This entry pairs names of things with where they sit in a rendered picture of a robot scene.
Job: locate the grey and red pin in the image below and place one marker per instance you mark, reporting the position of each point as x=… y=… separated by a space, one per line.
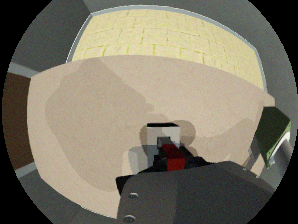
x=176 y=160

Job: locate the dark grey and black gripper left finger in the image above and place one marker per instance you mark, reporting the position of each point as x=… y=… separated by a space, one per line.
x=159 y=165

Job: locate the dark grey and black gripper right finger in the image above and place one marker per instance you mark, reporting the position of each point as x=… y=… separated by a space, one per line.
x=191 y=161

